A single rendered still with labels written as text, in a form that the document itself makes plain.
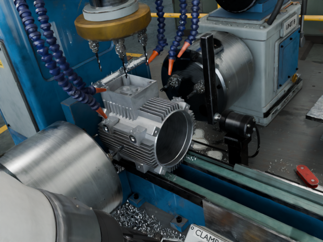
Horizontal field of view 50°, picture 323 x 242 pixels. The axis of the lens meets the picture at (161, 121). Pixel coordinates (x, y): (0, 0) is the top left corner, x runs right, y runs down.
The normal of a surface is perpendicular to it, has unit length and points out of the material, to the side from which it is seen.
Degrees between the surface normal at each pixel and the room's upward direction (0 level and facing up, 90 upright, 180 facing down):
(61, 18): 90
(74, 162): 43
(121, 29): 90
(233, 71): 69
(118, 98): 90
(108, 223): 57
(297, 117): 0
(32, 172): 28
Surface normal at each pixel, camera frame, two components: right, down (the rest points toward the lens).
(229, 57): 0.45, -0.39
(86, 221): 0.79, -0.54
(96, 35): -0.33, 0.55
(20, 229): 0.88, -0.29
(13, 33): 0.76, 0.26
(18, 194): 0.76, -0.65
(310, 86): -0.15, -0.84
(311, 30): -0.51, 0.52
